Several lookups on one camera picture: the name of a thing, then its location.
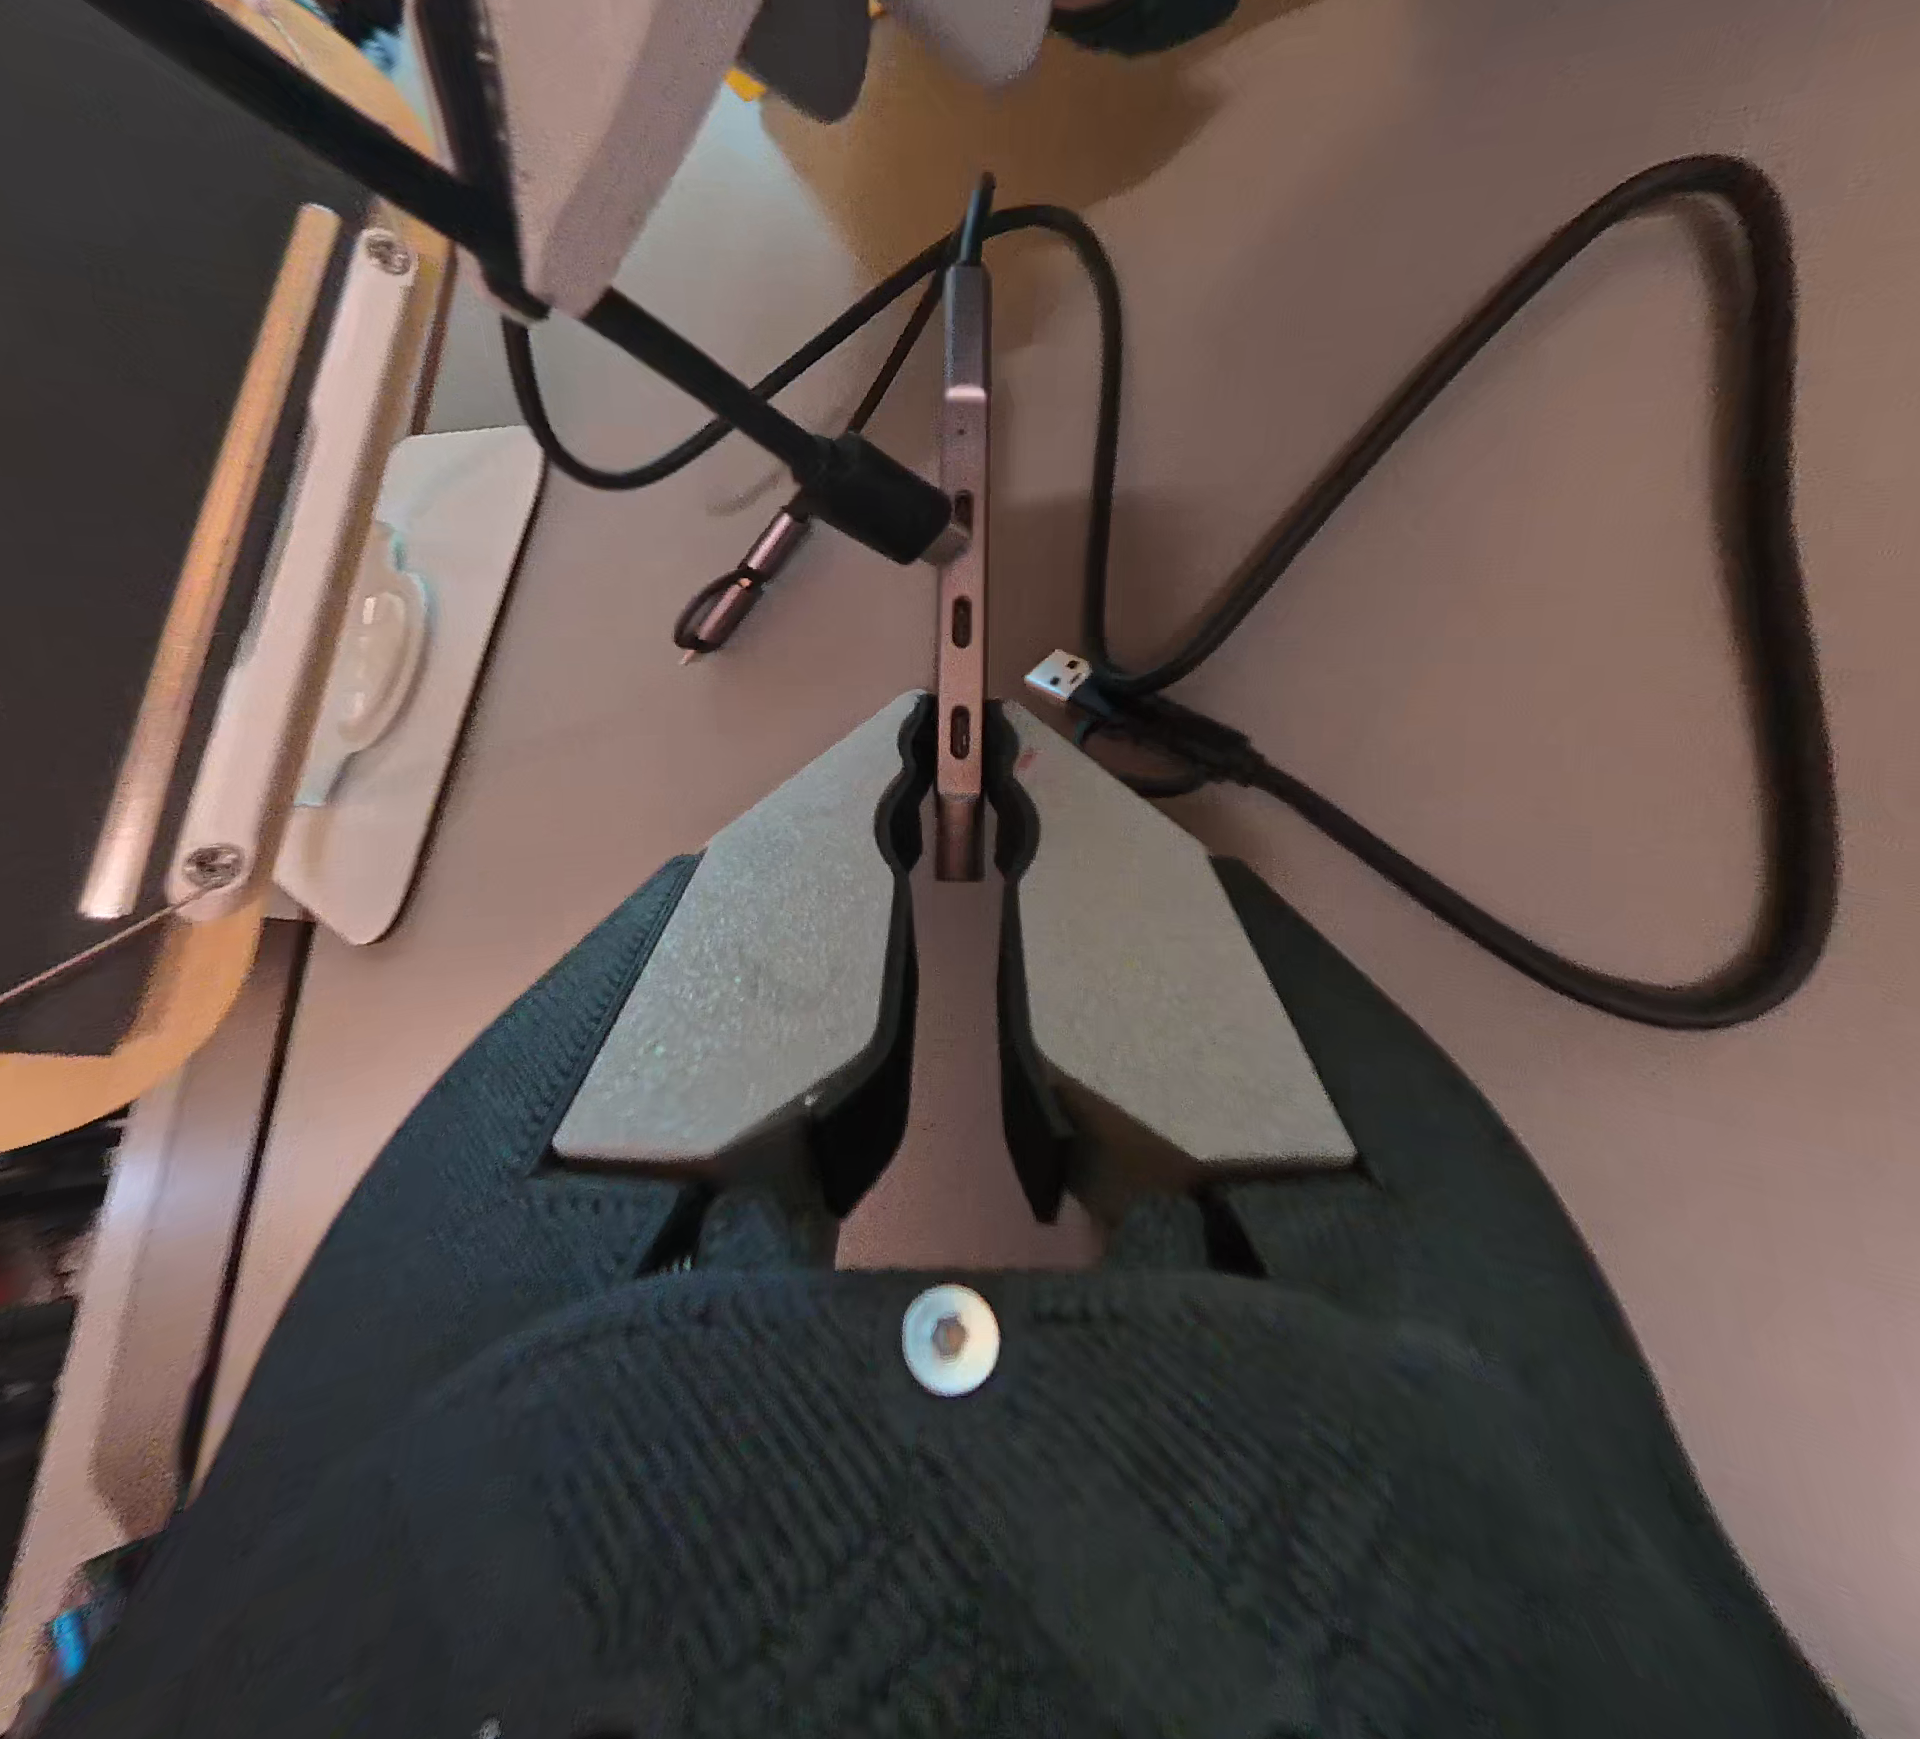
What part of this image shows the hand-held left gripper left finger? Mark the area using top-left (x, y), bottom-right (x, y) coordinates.
top-left (549, 693), bottom-right (927, 1216)

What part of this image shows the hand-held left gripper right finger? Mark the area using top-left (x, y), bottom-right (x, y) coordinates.
top-left (990, 693), bottom-right (1359, 1218)

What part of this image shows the black hub cable with adapter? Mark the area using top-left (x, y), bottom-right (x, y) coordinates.
top-left (496, 174), bottom-right (1126, 691)

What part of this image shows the thick black cable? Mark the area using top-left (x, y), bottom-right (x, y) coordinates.
top-left (1021, 156), bottom-right (1839, 1031)
top-left (0, 0), bottom-right (969, 572)

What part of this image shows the black board on stand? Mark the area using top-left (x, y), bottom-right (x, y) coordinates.
top-left (0, 0), bottom-right (453, 1156)

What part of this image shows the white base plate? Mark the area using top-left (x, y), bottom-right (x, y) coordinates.
top-left (286, 421), bottom-right (547, 947)

